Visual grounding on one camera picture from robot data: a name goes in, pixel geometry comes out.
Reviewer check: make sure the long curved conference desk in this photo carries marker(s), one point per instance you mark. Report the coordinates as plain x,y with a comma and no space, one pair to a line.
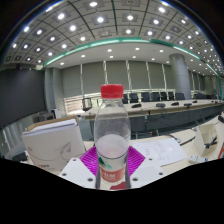
166,118

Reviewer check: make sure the old grey monitor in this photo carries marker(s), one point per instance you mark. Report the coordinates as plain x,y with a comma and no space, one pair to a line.
46,116

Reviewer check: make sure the row of black office chairs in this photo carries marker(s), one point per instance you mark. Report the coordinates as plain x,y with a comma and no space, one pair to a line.
145,97

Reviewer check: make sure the group of ceiling lights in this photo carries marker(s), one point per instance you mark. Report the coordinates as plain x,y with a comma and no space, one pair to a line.
100,19

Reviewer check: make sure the large white cardboard box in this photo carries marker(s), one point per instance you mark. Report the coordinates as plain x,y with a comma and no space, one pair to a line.
53,146

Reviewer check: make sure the white printed paper sheet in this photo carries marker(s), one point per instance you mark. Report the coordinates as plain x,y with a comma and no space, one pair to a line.
163,151

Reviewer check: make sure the clear red-capped water bottle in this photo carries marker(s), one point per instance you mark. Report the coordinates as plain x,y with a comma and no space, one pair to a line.
112,133

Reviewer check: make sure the white remote control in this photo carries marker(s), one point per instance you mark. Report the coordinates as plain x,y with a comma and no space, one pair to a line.
198,159

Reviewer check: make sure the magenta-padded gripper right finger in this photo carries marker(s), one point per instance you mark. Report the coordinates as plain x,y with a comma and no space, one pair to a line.
146,171

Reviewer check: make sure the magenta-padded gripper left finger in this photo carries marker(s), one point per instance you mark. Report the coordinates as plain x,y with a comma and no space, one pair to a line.
78,171

